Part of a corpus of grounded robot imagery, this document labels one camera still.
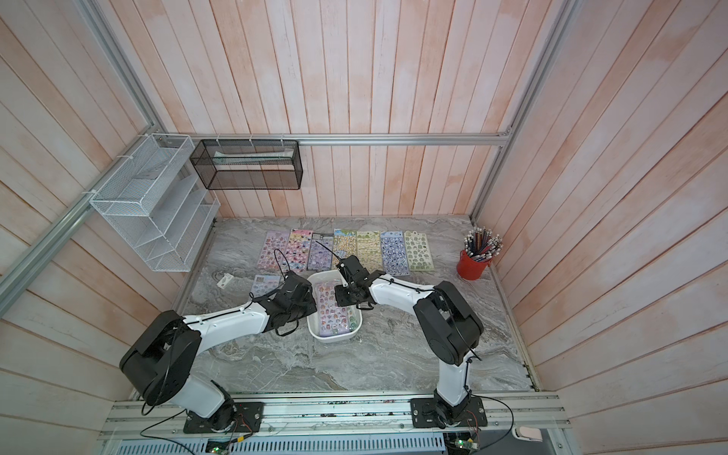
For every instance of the bundle of coloured pencils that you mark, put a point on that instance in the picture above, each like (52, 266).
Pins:
(482, 245)

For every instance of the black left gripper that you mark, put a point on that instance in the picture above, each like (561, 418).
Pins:
(311, 306)

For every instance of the aluminium mounting rail base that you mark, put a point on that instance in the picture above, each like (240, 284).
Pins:
(319, 413)

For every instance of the black wire mesh basket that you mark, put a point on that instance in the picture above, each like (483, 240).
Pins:
(248, 164)

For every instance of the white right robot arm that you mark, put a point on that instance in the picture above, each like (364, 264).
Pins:
(450, 326)

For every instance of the white wire mesh shelf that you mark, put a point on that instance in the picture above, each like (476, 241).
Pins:
(161, 210)

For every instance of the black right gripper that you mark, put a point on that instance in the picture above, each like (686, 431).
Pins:
(341, 300)

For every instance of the panda sticker sheet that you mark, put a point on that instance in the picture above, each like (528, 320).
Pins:
(345, 244)

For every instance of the blue penguin sticker sheet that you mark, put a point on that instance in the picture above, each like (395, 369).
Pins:
(394, 253)

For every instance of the red metal pencil bucket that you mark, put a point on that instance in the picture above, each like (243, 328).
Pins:
(470, 269)

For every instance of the pale pink sticker sheet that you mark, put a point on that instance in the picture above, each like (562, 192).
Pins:
(274, 240)

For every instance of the pink cartoon sticker sheet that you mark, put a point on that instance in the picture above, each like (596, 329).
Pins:
(298, 249)

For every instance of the puffy gem sticker sheet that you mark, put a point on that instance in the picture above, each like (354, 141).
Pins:
(320, 254)

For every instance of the green frog sticker sheet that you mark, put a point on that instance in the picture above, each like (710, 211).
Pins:
(418, 251)

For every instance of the purple animal sticker sheet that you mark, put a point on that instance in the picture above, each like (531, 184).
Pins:
(333, 320)

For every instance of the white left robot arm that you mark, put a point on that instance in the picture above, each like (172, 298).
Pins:
(159, 363)

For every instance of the white plastic storage box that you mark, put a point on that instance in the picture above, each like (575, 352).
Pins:
(312, 320)

